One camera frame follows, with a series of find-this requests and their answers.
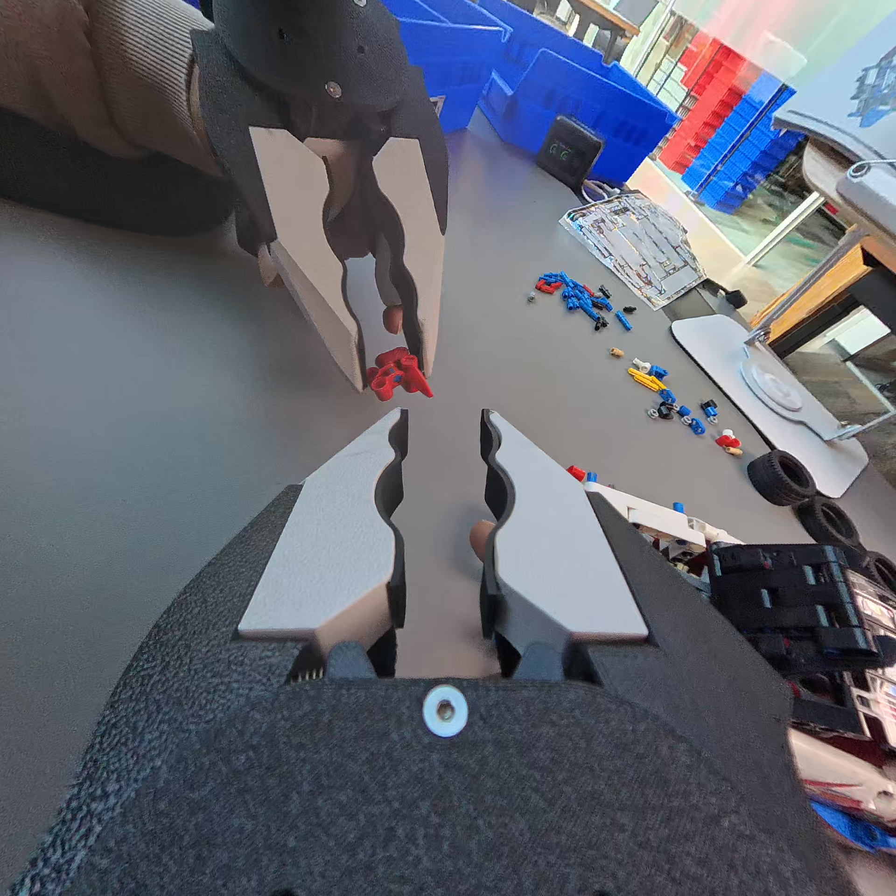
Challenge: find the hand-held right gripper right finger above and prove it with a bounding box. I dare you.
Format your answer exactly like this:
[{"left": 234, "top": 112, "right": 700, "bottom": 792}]
[{"left": 479, "top": 408, "right": 652, "bottom": 659}]

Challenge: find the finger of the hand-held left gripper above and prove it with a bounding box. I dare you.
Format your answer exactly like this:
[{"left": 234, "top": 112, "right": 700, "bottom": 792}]
[
  {"left": 248, "top": 126, "right": 371, "bottom": 394},
  {"left": 371, "top": 133, "right": 449, "bottom": 379}
]

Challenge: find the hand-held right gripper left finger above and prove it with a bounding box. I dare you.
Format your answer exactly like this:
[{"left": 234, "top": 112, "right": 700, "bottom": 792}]
[{"left": 237, "top": 408, "right": 410, "bottom": 660}]

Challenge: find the red toy brick piece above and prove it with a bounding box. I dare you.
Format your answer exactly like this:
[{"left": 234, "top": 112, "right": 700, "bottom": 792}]
[{"left": 365, "top": 346, "right": 435, "bottom": 402}]

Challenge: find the toy brick race car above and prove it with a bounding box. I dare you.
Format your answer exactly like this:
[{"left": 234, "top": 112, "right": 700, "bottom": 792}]
[{"left": 567, "top": 464, "right": 896, "bottom": 830}]

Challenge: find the person's left forearm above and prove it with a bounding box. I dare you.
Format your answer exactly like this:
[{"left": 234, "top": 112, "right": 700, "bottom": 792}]
[{"left": 0, "top": 0, "right": 228, "bottom": 179}]

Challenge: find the grey desk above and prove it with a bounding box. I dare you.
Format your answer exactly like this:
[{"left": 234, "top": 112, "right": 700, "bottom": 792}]
[{"left": 0, "top": 105, "right": 876, "bottom": 896}]

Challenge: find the person's left hand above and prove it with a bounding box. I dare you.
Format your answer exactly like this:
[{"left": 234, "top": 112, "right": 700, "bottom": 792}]
[{"left": 375, "top": 234, "right": 410, "bottom": 336}]

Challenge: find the black charger box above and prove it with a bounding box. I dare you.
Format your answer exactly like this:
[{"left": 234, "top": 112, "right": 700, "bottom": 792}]
[{"left": 534, "top": 114, "right": 606, "bottom": 189}]

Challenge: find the dark cloth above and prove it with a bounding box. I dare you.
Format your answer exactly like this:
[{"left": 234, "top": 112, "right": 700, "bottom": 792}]
[{"left": 0, "top": 105, "right": 235, "bottom": 237}]

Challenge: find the scatter of mixed toy pieces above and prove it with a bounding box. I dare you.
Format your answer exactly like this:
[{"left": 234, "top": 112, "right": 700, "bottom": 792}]
[{"left": 608, "top": 346, "right": 744, "bottom": 457}]

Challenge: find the holographic sticker sheet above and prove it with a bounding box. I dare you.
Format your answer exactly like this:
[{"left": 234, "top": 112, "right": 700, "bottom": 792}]
[{"left": 559, "top": 191, "right": 709, "bottom": 311}]

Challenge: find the black toy tyre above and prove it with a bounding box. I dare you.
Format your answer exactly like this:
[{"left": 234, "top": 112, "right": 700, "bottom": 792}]
[
  {"left": 797, "top": 495, "right": 865, "bottom": 555},
  {"left": 746, "top": 449, "right": 818, "bottom": 507}
]

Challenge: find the stack of red bins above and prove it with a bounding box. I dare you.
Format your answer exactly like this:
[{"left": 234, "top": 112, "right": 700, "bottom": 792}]
[{"left": 658, "top": 35, "right": 744, "bottom": 176}]

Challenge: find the stack of blue bins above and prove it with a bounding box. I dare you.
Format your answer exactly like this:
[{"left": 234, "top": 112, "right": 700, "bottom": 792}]
[{"left": 682, "top": 70, "right": 807, "bottom": 212}]

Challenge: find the white table with orange edge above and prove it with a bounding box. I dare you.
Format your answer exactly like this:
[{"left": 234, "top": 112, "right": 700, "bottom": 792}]
[{"left": 749, "top": 234, "right": 896, "bottom": 365}]

